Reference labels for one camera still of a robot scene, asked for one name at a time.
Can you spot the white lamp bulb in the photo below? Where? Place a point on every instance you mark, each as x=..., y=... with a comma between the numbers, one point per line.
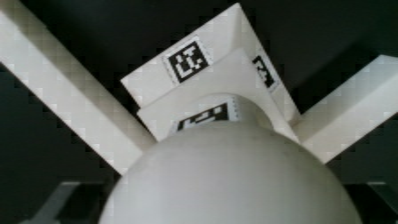
x=227, y=174

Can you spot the white lamp base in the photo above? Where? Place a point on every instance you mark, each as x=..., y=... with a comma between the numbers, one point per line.
x=213, y=63

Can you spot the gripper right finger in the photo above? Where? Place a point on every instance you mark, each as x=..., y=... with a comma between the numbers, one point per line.
x=384, y=192

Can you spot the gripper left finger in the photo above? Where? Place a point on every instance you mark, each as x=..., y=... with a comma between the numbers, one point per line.
x=48, y=212

